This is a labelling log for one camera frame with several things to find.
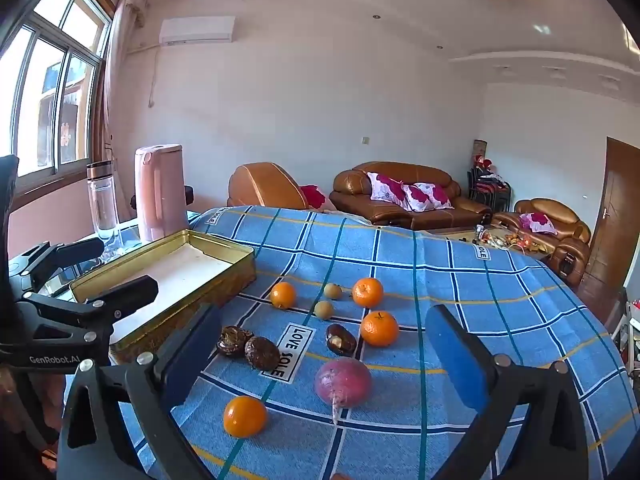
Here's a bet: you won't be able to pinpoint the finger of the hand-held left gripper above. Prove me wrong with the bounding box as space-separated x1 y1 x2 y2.
9 237 106 291
22 275 160 343

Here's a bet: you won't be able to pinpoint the gold rectangular tin box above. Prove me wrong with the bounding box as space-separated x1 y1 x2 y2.
69 229 258 367

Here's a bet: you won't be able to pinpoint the blue plaid tablecloth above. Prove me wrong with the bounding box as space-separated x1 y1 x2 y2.
65 205 626 480

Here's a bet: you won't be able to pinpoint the pink electric kettle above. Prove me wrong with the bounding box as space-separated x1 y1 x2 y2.
134 144 190 242

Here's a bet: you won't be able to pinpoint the brown leather three-seat sofa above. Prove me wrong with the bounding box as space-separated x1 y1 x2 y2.
330 161 493 231

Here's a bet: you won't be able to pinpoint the pink curtain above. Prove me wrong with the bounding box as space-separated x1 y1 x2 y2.
95 0 148 161

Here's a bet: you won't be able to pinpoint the dark brown fruit pale patch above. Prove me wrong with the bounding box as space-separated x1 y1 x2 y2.
325 323 358 357

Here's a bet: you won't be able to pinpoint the dark brown wrinkled fruit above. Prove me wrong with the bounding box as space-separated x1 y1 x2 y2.
217 325 254 358
244 336 281 372

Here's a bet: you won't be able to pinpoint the white red floral pillow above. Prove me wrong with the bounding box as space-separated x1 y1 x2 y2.
367 172 408 206
402 182 453 212

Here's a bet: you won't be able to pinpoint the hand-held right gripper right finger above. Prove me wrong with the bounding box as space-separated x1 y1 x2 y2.
425 304 608 480

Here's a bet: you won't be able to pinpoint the cluttered coffee table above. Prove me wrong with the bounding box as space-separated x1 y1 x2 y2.
430 225 551 261

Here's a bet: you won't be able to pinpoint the clear glass bottle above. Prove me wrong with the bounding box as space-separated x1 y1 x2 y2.
86 160 123 256

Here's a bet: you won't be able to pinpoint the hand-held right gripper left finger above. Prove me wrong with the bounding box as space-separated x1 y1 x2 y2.
56 304 223 480

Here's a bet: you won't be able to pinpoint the white air conditioner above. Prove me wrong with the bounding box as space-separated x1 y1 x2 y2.
159 16 236 46

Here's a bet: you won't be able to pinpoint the orange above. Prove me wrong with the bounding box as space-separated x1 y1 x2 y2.
270 281 297 309
360 311 400 347
223 395 268 439
352 277 385 309

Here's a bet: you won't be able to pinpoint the window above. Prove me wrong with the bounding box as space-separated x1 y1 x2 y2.
0 0 113 181

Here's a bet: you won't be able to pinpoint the white red floral cushion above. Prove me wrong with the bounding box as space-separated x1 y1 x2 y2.
519 212 557 235

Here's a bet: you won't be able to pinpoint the stacked dark chairs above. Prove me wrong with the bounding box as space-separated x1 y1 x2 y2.
467 165 512 211

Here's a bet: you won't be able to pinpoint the brown wooden door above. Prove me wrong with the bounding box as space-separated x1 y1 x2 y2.
575 136 640 311

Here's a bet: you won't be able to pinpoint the brown leather armchair white piping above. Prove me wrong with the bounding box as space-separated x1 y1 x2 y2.
227 162 313 211

